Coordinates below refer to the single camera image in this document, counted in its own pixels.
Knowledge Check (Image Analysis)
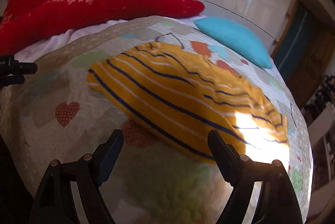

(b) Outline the turquoise pillow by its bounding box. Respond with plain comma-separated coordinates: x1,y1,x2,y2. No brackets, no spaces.
194,17,272,69

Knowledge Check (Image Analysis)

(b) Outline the yellow striped knit garment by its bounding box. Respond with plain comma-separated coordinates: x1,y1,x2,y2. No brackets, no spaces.
86,42,290,163

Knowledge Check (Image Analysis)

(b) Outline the heart patterned quilt bedspread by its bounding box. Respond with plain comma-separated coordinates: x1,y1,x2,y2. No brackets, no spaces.
1,28,313,223

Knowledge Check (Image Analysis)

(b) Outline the brown wooden door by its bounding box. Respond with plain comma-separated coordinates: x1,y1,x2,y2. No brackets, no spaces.
286,27,335,109

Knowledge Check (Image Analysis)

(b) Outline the teal curtain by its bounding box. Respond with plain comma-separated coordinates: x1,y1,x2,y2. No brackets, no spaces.
273,3,309,81

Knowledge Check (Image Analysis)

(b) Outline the shoe rack shelf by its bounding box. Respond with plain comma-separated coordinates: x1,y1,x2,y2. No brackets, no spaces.
300,74,335,188

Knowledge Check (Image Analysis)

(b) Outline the white bed sheet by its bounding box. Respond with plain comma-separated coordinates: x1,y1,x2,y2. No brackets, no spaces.
15,16,212,62

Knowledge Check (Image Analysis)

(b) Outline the red snowflake long pillow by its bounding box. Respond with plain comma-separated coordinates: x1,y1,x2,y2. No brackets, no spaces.
1,0,204,56

